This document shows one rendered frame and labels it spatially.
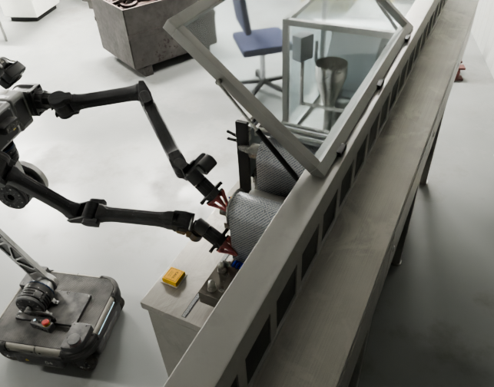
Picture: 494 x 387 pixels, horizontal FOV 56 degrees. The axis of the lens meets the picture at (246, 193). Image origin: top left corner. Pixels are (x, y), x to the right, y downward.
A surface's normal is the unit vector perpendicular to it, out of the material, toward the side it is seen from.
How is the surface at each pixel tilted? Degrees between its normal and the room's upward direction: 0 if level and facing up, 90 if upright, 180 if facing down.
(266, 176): 92
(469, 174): 0
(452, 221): 0
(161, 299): 0
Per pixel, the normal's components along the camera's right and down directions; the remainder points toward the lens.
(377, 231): -0.05, -0.77
